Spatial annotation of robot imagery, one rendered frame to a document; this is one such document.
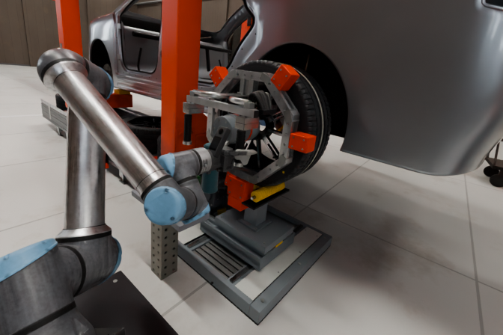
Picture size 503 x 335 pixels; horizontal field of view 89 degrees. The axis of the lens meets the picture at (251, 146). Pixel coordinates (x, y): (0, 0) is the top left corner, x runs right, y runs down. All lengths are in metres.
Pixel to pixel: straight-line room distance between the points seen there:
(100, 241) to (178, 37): 1.08
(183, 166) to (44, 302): 0.44
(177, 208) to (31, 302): 0.37
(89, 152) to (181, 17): 0.93
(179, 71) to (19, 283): 1.16
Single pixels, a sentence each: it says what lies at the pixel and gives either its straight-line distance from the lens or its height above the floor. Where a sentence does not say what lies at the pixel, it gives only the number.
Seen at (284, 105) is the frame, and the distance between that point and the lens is 1.12.
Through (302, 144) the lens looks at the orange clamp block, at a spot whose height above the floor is 0.85.
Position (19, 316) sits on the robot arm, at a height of 0.57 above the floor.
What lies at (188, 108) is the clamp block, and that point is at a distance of 1.21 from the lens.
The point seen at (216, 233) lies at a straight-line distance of 1.67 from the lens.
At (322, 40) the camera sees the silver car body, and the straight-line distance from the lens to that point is 1.57.
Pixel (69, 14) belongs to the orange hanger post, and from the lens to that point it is 3.37.
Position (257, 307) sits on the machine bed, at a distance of 1.39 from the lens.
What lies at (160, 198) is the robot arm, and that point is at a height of 0.81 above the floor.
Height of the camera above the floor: 1.12
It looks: 16 degrees down
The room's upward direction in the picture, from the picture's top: 6 degrees clockwise
